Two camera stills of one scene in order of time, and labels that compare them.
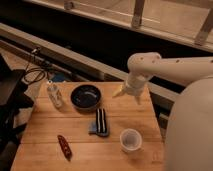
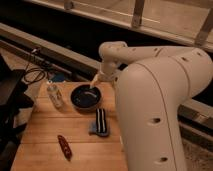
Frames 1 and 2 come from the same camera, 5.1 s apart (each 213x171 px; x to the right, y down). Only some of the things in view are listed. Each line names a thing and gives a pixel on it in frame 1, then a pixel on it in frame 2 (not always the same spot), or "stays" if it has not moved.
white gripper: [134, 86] → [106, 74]
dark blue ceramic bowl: [85, 98] stays
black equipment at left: [14, 99] stays
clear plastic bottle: [55, 94] stays
